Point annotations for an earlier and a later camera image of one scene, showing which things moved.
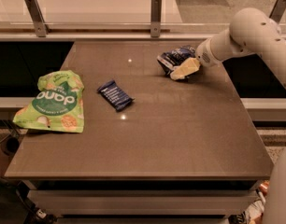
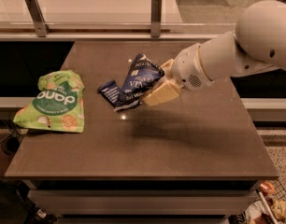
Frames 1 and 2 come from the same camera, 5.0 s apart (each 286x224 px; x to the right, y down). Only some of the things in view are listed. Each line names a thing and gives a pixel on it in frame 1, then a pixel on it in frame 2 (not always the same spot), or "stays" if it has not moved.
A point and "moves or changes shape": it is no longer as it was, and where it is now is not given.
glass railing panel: x=136 y=5 stays
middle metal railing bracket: x=155 y=16 stays
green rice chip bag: x=57 y=105 stays
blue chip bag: x=169 y=59 moves or changes shape
